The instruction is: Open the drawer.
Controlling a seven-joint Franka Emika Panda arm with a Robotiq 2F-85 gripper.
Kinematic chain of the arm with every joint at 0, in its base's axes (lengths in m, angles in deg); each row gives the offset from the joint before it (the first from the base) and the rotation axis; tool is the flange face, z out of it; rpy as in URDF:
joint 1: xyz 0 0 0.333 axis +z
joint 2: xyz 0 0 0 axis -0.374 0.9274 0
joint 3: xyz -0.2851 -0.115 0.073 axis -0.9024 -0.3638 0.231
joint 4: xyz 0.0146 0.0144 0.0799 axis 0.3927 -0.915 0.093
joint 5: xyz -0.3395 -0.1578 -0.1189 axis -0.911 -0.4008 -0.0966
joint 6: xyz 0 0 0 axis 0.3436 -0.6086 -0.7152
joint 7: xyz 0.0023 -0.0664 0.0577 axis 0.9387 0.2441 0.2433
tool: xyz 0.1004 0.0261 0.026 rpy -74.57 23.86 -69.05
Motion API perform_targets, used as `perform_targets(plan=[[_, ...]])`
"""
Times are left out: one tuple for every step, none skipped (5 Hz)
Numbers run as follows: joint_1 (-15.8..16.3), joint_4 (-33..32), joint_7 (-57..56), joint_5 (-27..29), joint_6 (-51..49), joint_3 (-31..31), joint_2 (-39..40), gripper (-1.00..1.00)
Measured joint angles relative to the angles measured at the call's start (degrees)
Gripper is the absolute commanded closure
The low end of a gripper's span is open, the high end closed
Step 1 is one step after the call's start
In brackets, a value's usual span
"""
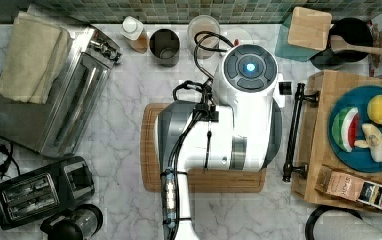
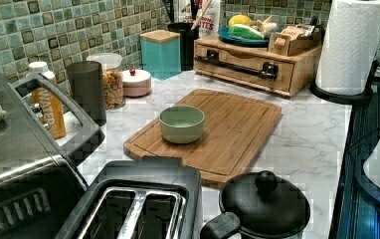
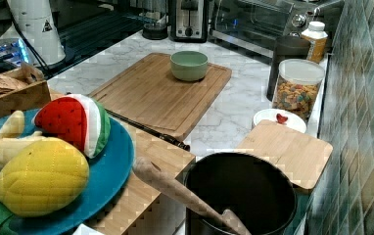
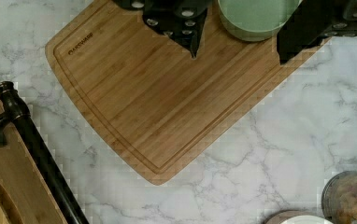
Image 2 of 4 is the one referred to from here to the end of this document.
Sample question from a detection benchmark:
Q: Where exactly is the dark blue plate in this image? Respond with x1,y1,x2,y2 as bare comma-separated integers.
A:
218,27,269,48

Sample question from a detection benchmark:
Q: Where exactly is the bamboo cutting board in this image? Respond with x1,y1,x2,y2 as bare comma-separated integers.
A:
123,89,282,188

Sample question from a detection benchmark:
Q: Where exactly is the yellow lemon toy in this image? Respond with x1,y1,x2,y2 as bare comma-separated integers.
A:
228,14,253,27

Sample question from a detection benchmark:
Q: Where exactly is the small wooden tray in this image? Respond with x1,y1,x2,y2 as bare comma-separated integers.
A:
268,26,322,56

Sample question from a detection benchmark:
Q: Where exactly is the clear cereal jar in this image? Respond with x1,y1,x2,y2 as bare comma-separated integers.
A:
87,53,125,110

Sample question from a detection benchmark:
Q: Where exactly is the white cereal box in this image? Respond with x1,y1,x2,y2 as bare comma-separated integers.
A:
177,0,222,37

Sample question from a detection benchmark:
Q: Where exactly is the white paper towel roll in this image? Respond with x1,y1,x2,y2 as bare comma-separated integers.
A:
315,0,380,96

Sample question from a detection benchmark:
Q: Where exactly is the dark grey canister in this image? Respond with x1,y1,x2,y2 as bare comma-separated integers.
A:
67,61,106,126

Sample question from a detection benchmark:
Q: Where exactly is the wooden spoon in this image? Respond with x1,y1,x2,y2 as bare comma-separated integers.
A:
191,0,212,30

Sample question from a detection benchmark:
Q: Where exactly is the green vegetable toy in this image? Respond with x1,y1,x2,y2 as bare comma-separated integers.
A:
228,24,264,40

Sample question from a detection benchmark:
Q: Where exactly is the green ceramic bowl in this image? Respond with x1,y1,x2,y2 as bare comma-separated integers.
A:
159,106,205,144

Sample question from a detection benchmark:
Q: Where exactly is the pink lidded dish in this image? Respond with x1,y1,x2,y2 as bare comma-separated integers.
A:
122,69,151,97

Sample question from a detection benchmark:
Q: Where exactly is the wooden drawer front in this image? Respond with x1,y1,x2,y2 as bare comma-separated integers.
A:
195,45,293,92

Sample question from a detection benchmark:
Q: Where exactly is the black paper towel holder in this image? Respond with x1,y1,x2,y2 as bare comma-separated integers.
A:
309,60,378,106

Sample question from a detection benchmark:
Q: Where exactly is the orange water bottle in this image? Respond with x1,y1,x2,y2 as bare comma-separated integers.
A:
29,62,67,139

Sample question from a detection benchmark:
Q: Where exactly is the grey two-slot toaster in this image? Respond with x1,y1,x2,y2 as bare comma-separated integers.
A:
55,156,203,239

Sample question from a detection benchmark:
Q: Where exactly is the black utensil holder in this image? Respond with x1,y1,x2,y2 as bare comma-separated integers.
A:
167,22,199,71

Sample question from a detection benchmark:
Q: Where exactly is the teal canister wooden lid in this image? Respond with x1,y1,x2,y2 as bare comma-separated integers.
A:
140,30,181,80

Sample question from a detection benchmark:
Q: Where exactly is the wooden drawer box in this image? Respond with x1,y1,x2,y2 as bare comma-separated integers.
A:
194,35,320,98

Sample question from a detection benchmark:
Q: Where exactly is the black toaster oven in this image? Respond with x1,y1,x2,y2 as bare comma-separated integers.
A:
0,74,104,239

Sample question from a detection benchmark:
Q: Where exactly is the black pot with lid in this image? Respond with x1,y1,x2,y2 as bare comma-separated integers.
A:
200,170,310,239

